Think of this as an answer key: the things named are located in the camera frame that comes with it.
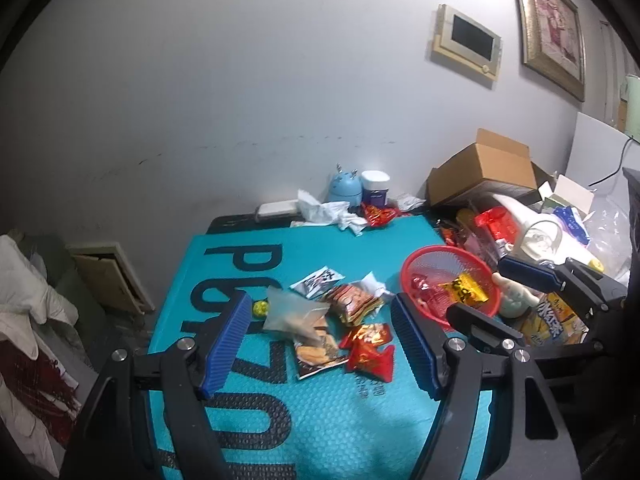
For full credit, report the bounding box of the small white carton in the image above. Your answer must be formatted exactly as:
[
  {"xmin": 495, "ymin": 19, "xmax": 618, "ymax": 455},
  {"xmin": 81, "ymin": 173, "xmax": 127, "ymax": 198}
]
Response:
[{"xmin": 542, "ymin": 175, "xmax": 598, "ymax": 221}]

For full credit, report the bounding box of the clear zip bag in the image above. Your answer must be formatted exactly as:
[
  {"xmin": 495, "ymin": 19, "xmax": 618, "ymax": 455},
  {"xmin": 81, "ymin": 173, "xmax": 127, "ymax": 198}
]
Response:
[{"xmin": 262, "ymin": 285, "xmax": 332, "ymax": 343}]

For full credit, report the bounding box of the black and white snack packet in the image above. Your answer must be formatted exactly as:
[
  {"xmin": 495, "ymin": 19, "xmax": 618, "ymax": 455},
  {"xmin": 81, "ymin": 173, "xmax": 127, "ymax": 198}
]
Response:
[{"xmin": 290, "ymin": 266, "xmax": 346, "ymax": 298}]

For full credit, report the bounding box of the red plastic packaging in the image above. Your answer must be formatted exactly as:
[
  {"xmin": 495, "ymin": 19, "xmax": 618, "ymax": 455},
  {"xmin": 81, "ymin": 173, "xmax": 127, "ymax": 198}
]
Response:
[{"xmin": 472, "ymin": 207, "xmax": 523, "ymax": 256}]

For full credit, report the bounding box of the white fridge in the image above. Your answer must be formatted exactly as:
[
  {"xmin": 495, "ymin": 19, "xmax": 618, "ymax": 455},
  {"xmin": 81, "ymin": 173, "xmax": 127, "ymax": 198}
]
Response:
[{"xmin": 567, "ymin": 111, "xmax": 640, "ymax": 191}]

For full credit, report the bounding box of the teal printed bubble mat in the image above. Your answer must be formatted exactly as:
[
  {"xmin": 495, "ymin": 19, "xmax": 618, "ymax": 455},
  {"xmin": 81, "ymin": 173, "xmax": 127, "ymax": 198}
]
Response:
[{"xmin": 147, "ymin": 215, "xmax": 501, "ymax": 480}]

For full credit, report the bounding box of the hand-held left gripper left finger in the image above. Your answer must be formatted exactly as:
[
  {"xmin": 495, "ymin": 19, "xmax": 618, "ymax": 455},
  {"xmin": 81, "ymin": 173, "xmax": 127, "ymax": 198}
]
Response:
[{"xmin": 60, "ymin": 290, "xmax": 253, "ymax": 480}]

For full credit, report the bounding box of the dark jar with white lid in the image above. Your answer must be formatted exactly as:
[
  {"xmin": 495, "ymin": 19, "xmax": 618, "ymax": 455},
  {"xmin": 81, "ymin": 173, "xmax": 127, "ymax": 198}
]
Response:
[{"xmin": 360, "ymin": 170, "xmax": 392, "ymax": 208}]

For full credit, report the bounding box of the small white wrapper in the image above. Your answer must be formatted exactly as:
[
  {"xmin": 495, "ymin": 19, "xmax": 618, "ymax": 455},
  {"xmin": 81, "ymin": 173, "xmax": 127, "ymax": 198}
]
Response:
[{"xmin": 395, "ymin": 192, "xmax": 426, "ymax": 213}]

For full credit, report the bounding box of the wall intercom panel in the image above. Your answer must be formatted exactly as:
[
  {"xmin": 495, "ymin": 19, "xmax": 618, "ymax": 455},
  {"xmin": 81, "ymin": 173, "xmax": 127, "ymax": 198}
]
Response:
[{"xmin": 432, "ymin": 4, "xmax": 502, "ymax": 90}]

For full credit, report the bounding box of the blue and white packet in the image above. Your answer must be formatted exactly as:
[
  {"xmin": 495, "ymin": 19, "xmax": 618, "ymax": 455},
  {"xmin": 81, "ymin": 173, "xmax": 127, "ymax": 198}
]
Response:
[{"xmin": 552, "ymin": 207, "xmax": 591, "ymax": 246}]

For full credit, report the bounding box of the black power cable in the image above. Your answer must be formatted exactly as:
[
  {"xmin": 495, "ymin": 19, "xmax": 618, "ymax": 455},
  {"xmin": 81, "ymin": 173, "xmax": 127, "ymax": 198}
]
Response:
[{"xmin": 590, "ymin": 135, "xmax": 640, "ymax": 187}]

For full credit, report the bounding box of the red crumpled snack packet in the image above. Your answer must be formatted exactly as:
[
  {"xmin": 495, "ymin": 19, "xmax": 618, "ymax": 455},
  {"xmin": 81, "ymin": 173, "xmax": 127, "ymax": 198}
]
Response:
[{"xmin": 361, "ymin": 203, "xmax": 401, "ymax": 228}]

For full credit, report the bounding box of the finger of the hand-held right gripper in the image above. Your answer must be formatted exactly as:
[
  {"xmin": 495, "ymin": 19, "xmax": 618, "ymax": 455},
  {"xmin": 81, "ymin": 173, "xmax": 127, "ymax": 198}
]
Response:
[
  {"xmin": 498, "ymin": 256, "xmax": 629, "ymax": 312},
  {"xmin": 446, "ymin": 303, "xmax": 551, "ymax": 361}
]

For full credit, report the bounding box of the red plastic basket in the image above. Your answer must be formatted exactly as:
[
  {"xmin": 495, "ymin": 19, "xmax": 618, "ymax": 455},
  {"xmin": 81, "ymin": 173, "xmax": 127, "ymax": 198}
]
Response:
[{"xmin": 400, "ymin": 245, "xmax": 502, "ymax": 331}]

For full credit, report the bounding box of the clear plastic bag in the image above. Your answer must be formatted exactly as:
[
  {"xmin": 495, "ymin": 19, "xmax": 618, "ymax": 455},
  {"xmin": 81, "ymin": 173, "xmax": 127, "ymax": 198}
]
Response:
[{"xmin": 580, "ymin": 200, "xmax": 640, "ymax": 281}]

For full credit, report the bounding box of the red candy wrapper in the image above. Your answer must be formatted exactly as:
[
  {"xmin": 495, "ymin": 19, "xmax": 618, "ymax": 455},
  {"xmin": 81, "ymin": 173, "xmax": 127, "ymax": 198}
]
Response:
[{"xmin": 409, "ymin": 272, "xmax": 443, "ymax": 311}]

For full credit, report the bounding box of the wooden wall panel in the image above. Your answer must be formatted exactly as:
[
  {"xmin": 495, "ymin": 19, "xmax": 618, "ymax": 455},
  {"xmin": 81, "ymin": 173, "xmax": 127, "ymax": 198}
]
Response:
[{"xmin": 67, "ymin": 242, "xmax": 156, "ymax": 316}]

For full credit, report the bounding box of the green electric kettle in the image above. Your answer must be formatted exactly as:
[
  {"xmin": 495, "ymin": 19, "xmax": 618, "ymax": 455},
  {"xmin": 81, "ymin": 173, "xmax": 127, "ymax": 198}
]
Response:
[{"xmin": 622, "ymin": 74, "xmax": 640, "ymax": 141}]

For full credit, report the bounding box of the black orange snack packet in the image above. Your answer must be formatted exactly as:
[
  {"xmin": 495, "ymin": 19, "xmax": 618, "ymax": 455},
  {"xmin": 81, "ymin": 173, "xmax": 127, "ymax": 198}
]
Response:
[{"xmin": 292, "ymin": 327, "xmax": 350, "ymax": 381}]

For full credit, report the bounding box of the white cartoon water bottle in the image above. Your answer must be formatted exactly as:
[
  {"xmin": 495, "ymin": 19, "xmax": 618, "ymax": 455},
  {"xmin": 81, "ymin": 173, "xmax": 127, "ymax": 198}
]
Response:
[{"xmin": 492, "ymin": 217, "xmax": 568, "ymax": 318}]

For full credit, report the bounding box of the yellow iced tea bottle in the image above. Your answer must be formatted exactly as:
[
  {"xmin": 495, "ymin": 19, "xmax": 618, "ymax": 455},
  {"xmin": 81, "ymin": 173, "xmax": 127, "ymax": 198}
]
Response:
[{"xmin": 515, "ymin": 302, "xmax": 591, "ymax": 346}]

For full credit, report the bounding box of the crumpled white tissue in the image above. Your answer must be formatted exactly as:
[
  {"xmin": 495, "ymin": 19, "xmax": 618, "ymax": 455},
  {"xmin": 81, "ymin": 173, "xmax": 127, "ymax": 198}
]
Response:
[{"xmin": 297, "ymin": 189, "xmax": 368, "ymax": 236}]

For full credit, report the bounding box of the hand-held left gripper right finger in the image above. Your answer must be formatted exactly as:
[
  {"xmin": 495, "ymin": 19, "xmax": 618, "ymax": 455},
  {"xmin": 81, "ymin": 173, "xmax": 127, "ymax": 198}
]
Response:
[{"xmin": 390, "ymin": 294, "xmax": 583, "ymax": 480}]

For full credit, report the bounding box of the yellow snack packet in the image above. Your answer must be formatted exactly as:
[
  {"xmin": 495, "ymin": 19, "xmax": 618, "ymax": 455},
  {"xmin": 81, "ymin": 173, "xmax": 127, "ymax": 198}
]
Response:
[{"xmin": 439, "ymin": 272, "xmax": 490, "ymax": 310}]

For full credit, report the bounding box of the flat white box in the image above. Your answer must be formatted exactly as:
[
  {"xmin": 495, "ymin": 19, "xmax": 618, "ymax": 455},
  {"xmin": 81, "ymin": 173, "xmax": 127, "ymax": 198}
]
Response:
[{"xmin": 255, "ymin": 201, "xmax": 301, "ymax": 222}]

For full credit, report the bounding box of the open cardboard box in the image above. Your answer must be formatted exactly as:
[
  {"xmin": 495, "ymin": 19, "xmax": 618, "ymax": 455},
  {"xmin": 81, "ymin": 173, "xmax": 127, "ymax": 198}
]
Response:
[{"xmin": 426, "ymin": 128, "xmax": 556, "ymax": 208}]

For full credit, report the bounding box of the brown striped snack packet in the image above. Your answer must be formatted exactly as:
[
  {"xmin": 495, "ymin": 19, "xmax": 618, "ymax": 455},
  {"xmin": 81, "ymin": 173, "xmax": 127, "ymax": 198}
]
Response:
[{"xmin": 320, "ymin": 282, "xmax": 385, "ymax": 326}]

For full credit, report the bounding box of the gold framed picture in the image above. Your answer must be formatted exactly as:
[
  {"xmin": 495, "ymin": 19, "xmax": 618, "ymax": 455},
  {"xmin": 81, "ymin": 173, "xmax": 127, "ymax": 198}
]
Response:
[{"xmin": 509, "ymin": 0, "xmax": 587, "ymax": 103}]

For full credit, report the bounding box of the blue round humidifier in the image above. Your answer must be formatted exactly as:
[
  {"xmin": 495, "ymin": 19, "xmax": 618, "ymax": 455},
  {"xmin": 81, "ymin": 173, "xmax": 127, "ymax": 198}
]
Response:
[{"xmin": 327, "ymin": 164, "xmax": 363, "ymax": 206}]

